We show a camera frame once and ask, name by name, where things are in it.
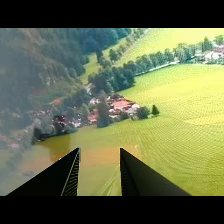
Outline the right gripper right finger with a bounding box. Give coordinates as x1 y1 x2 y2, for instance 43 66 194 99
119 147 192 197

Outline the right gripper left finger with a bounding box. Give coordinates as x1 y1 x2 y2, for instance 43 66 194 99
6 147 82 197

